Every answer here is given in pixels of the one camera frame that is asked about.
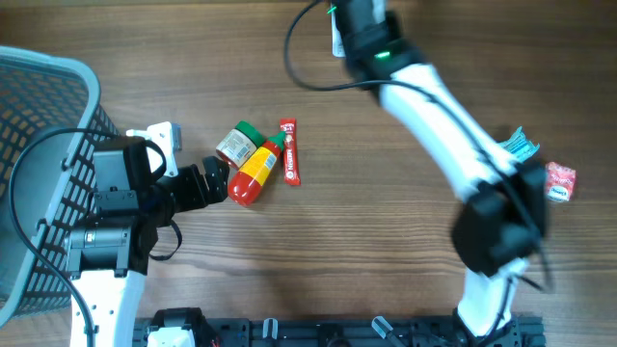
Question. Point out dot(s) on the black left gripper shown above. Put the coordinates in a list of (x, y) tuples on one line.
[(218, 184)]

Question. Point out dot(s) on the small jar green lid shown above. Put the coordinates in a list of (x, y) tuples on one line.
[(240, 144)]

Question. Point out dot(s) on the red sauce bottle green cap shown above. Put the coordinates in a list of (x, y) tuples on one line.
[(247, 184)]

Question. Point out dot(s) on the red Nescafe coffee stick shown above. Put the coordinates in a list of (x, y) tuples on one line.
[(290, 155)]

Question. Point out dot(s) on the light green tissue pack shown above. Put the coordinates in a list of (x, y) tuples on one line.
[(521, 147)]

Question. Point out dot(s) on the small red snack packet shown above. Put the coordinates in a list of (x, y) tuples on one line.
[(561, 182)]

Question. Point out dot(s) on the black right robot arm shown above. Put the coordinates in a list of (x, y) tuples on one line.
[(504, 216)]

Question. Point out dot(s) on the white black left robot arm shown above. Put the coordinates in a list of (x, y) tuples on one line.
[(108, 252)]

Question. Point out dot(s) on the white barcode scanner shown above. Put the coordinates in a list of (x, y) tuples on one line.
[(337, 45)]

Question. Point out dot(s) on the grey plastic mesh basket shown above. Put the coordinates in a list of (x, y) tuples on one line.
[(51, 117)]

